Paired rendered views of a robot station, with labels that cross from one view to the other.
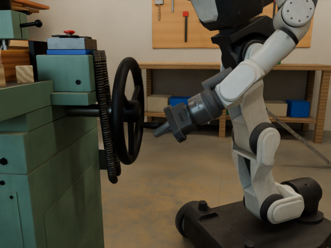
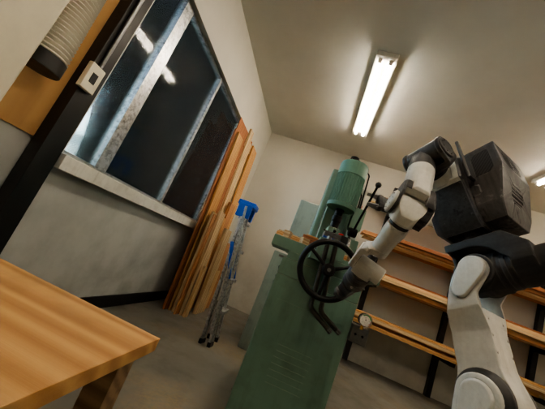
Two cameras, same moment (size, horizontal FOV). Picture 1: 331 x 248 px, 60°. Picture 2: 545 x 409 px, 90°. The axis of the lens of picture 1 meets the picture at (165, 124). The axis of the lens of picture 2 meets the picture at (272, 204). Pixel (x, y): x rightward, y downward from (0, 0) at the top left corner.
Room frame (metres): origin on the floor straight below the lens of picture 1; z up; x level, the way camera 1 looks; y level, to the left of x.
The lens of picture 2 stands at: (0.43, -1.18, 0.73)
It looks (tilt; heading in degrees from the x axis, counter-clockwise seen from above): 12 degrees up; 91
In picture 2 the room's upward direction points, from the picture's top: 22 degrees clockwise
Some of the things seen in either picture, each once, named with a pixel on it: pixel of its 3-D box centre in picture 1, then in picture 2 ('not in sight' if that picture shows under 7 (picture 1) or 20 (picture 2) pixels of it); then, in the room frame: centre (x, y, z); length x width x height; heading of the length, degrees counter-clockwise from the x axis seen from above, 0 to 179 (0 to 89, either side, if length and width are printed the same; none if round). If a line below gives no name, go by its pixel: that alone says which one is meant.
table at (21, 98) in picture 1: (46, 88); (323, 259); (0.79, 0.33, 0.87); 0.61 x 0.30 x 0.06; 174
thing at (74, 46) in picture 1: (74, 44); (334, 238); (0.78, 0.24, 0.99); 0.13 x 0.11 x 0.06; 174
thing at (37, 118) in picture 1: (33, 105); (320, 268); (0.80, 0.37, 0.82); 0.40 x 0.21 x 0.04; 174
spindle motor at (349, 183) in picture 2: not in sight; (347, 187); (0.80, 0.43, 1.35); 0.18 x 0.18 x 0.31
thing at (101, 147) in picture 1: (97, 155); (356, 333); (1.05, 0.26, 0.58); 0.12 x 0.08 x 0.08; 84
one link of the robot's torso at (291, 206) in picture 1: (272, 201); not in sight; (1.24, -0.51, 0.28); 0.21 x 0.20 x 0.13; 114
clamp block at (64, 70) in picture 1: (75, 72); (329, 250); (0.78, 0.24, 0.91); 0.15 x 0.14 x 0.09; 174
